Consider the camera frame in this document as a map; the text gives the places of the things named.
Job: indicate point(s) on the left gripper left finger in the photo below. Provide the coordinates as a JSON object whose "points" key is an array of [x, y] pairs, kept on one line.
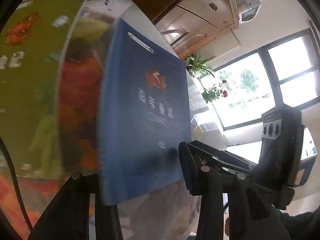
{"points": [[67, 215]]}

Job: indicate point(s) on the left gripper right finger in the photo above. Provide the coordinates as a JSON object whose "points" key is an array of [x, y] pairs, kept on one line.
{"points": [[252, 203]]}

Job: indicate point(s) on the blue fairy tale book 02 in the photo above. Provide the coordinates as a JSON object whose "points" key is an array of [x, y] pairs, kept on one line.
{"points": [[143, 116]]}

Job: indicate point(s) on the person's right hand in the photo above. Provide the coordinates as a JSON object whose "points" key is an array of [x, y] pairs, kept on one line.
{"points": [[227, 226]]}

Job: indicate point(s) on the floral orange table mat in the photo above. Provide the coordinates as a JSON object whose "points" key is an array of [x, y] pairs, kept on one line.
{"points": [[78, 106]]}

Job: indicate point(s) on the red rose plant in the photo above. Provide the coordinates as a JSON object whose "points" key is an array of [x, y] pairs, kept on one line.
{"points": [[215, 92]]}

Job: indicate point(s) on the potted spider plant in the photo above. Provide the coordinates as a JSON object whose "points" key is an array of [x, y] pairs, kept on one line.
{"points": [[196, 65]]}

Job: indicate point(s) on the white microwave oven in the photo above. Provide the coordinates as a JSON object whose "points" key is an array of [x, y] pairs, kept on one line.
{"points": [[247, 12]]}

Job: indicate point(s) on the brown wooden cabinet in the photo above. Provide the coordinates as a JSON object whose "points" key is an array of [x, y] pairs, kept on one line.
{"points": [[188, 25]]}

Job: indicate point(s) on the olive green insect book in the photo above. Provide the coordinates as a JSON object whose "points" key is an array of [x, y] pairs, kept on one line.
{"points": [[32, 42]]}

